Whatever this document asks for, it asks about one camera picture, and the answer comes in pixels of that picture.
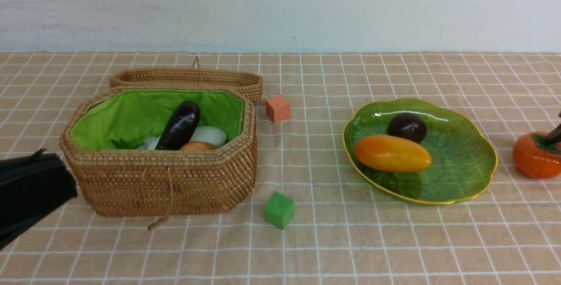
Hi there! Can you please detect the purple eggplant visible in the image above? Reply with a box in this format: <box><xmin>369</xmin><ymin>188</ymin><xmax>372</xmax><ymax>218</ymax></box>
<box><xmin>155</xmin><ymin>100</ymin><xmax>201</xmax><ymax>150</ymax></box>

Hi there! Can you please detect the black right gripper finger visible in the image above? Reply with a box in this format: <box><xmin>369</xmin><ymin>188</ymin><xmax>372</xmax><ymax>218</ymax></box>
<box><xmin>543</xmin><ymin>124</ymin><xmax>561</xmax><ymax>146</ymax></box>

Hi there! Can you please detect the yellow orange mango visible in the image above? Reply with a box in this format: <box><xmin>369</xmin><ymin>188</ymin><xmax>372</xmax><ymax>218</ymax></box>
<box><xmin>353</xmin><ymin>135</ymin><xmax>433</xmax><ymax>173</ymax></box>

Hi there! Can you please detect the woven wicker basket lid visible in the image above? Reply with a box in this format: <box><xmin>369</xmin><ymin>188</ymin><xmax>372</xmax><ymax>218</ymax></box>
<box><xmin>110</xmin><ymin>57</ymin><xmax>263</xmax><ymax>103</ymax></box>

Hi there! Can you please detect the woven wicker basket green lining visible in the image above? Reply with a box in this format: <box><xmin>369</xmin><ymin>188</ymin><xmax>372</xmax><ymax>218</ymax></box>
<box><xmin>59</xmin><ymin>85</ymin><xmax>258</xmax><ymax>230</ymax></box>

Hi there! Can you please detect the dark purple mangosteen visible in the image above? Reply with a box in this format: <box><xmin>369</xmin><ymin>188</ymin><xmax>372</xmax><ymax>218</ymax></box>
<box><xmin>386</xmin><ymin>112</ymin><xmax>427</xmax><ymax>144</ymax></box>

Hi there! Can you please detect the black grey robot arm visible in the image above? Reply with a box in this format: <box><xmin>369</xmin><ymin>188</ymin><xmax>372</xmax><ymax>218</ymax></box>
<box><xmin>1</xmin><ymin>99</ymin><xmax>498</xmax><ymax>247</ymax></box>

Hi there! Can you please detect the white radish with green leaves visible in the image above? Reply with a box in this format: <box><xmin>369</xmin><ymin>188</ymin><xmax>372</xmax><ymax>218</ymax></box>
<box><xmin>112</xmin><ymin>126</ymin><xmax>227</xmax><ymax>150</ymax></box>

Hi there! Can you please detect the beige checkered tablecloth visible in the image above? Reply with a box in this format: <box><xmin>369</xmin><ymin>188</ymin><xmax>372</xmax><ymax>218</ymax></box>
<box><xmin>0</xmin><ymin>51</ymin><xmax>561</xmax><ymax>285</ymax></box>

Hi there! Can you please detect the orange persimmon green top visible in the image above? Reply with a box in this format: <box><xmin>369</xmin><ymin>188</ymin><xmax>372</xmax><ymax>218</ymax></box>
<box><xmin>511</xmin><ymin>132</ymin><xmax>561</xmax><ymax>180</ymax></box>

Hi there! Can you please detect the green toy cube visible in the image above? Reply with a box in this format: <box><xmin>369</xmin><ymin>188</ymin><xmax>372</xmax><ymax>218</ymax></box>
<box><xmin>264</xmin><ymin>192</ymin><xmax>296</xmax><ymax>230</ymax></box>

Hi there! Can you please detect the green glass leaf plate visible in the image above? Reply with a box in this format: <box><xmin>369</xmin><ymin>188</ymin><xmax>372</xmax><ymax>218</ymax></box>
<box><xmin>342</xmin><ymin>98</ymin><xmax>498</xmax><ymax>205</ymax></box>

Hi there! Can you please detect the tan potato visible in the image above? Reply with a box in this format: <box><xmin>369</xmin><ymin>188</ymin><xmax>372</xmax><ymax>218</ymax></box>
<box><xmin>180</xmin><ymin>141</ymin><xmax>217</xmax><ymax>151</ymax></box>

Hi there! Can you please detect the orange toy cube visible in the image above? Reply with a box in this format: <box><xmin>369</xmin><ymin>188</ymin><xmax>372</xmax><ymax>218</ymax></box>
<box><xmin>265</xmin><ymin>95</ymin><xmax>291</xmax><ymax>123</ymax></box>

